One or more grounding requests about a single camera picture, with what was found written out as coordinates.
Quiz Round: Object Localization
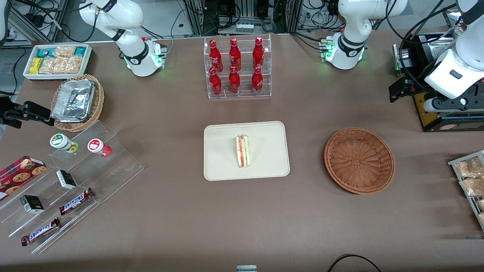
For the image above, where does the large clear cracker bag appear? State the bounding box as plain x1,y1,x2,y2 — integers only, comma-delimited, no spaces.
39,56,82,74

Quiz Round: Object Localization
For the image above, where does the black food warmer machine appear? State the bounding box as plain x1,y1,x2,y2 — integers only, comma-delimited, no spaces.
392,7,484,132

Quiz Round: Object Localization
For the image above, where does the clear acrylic stepped display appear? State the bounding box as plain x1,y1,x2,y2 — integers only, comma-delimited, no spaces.
0,120,144,254

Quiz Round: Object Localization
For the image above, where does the grey wire tray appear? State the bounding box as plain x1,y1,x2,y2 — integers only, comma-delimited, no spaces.
448,150,484,232

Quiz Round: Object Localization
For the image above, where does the brown wicker basket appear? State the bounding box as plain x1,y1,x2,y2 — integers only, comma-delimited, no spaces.
324,128,396,195

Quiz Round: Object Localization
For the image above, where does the aluminium frame rack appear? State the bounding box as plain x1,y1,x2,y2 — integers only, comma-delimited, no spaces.
183,0,303,35

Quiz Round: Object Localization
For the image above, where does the beige plastic tray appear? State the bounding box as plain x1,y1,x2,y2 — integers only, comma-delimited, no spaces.
203,121,290,181

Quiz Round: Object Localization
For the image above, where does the black floor cable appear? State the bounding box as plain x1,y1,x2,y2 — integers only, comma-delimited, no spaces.
327,253,382,272

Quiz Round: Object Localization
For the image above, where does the triangular sandwich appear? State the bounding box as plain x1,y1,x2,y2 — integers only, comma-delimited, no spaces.
235,134,251,169

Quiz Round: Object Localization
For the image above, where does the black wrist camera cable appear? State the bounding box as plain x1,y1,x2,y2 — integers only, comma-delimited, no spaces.
386,0,460,99

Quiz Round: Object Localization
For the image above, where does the red lid white cup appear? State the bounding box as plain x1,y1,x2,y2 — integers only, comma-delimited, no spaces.
87,138,112,158

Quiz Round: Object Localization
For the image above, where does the light wicker basket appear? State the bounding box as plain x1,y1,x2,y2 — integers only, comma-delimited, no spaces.
50,74,104,132

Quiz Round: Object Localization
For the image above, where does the small black box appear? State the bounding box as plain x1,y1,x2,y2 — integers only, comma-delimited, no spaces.
56,170,78,190
20,195,45,214

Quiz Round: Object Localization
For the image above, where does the stainless steel pan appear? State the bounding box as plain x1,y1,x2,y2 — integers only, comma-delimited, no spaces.
428,37,459,58

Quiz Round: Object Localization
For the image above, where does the snickers chocolate bar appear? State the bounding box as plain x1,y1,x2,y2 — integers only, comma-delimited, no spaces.
21,217,61,247
59,187,95,216

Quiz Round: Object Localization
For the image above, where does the white plastic snack bin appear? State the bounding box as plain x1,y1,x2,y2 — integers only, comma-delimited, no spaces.
23,43,92,81

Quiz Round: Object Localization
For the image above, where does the green lid white cup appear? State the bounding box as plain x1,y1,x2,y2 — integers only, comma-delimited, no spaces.
50,133,79,153

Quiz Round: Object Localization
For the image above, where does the clear acrylic bottle rack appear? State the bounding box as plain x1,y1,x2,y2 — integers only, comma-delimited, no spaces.
203,33,272,99

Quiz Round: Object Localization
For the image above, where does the red cola bottle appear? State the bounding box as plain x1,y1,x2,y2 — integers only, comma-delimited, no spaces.
251,66,264,95
229,38,242,71
209,67,222,96
209,40,223,72
228,65,241,94
253,37,264,69

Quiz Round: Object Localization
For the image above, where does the aluminium foil container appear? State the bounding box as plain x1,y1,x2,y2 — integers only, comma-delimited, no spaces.
51,79,95,123

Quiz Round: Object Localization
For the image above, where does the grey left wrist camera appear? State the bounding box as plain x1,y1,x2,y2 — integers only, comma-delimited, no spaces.
423,96,484,113

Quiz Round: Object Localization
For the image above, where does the small clear cracker bag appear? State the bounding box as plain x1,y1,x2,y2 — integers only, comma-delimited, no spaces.
53,46,76,58

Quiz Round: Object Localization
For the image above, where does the red plaid cookie box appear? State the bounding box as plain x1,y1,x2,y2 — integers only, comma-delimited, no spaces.
0,155,47,201

